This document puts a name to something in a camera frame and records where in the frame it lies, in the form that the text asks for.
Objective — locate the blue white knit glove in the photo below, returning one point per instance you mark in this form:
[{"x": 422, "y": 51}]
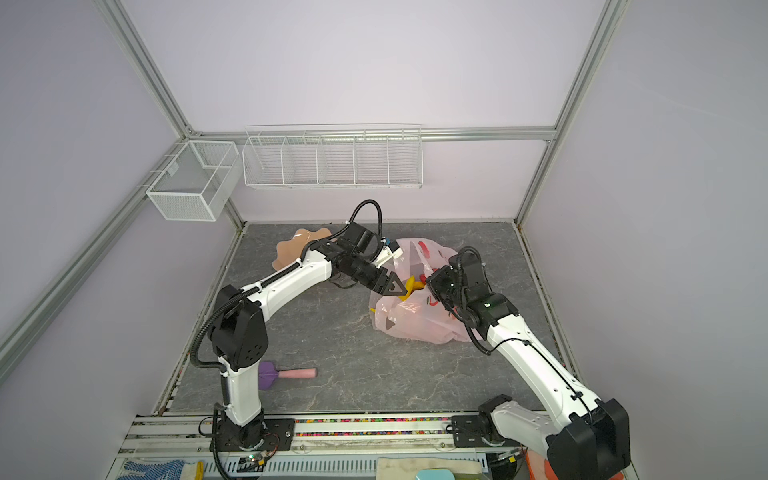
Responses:
[{"x": 169, "y": 470}]

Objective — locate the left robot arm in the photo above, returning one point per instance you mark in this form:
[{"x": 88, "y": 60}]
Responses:
[{"x": 233, "y": 339}]

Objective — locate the white mesh box basket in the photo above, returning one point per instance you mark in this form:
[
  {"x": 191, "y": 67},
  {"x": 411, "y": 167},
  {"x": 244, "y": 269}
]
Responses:
[{"x": 198, "y": 181}]

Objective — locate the teal container lid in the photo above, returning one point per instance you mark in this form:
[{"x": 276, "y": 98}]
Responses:
[{"x": 435, "y": 474}]

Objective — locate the pink fruit print plastic bag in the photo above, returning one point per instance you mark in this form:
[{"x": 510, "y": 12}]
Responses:
[{"x": 421, "y": 317}]

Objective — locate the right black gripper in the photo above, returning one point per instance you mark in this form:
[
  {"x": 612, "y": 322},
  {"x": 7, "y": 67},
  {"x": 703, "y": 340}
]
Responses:
[{"x": 436, "y": 281}]

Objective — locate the purple spatula pink handle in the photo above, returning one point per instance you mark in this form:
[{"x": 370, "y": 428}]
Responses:
[{"x": 269, "y": 373}]

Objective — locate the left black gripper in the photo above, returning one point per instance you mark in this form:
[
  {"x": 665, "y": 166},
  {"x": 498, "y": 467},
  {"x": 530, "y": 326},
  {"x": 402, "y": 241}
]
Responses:
[{"x": 378, "y": 288}]

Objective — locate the beige folded cloth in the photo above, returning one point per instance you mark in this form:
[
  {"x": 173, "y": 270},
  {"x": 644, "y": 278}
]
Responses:
[{"x": 406, "y": 468}]

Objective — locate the white wire wall basket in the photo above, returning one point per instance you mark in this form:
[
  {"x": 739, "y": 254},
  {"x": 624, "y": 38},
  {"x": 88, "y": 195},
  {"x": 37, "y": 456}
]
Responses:
[{"x": 344, "y": 156}]

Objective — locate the aluminium mounting rail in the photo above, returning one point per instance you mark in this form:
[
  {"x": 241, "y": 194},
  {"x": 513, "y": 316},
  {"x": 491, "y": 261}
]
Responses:
[{"x": 357, "y": 437}]

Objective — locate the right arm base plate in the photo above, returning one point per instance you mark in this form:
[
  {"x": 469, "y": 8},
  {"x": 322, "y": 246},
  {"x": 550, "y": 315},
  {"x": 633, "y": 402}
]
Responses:
[{"x": 474, "y": 430}]

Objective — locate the small yellow banana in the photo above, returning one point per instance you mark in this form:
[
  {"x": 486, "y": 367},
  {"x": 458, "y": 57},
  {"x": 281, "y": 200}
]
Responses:
[{"x": 412, "y": 284}]

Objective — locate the orange rubber glove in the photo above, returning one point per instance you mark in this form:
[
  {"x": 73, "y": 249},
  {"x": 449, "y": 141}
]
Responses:
[{"x": 539, "y": 468}]

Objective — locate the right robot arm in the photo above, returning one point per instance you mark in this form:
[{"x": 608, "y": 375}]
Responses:
[{"x": 581, "y": 435}]

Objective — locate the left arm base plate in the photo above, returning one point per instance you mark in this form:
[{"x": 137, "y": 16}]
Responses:
[{"x": 282, "y": 433}]

